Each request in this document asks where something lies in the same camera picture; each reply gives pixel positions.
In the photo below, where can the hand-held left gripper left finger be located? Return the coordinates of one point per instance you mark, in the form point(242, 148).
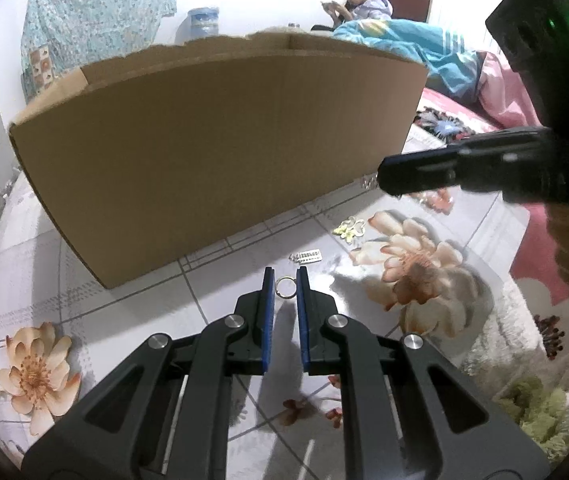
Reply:
point(267, 320)

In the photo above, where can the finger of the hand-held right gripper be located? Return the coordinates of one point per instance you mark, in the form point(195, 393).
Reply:
point(424, 172)

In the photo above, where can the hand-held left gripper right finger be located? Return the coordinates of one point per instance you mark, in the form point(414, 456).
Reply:
point(304, 320)

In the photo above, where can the brown cardboard box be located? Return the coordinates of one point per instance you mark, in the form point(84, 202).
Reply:
point(214, 150)

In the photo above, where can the small pink trinket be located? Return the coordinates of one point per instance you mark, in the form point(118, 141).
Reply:
point(439, 202)

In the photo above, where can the small silver trinket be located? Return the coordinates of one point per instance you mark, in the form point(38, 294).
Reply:
point(368, 182)

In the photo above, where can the silver hair clip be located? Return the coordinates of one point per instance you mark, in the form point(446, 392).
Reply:
point(307, 256)

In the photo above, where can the pink quilt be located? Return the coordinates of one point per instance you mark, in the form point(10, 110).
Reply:
point(504, 95)

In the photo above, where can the blue blanket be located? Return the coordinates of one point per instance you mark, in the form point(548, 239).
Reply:
point(414, 50)

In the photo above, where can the pink floral blanket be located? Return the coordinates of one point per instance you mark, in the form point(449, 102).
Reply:
point(539, 260)

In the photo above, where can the green fluffy cloth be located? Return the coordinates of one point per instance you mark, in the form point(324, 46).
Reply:
point(539, 405)

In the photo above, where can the blue water jug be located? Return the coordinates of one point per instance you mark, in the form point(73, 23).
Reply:
point(204, 22)

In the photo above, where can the blue patterned hanging cloth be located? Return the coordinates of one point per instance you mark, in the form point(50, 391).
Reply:
point(94, 15)

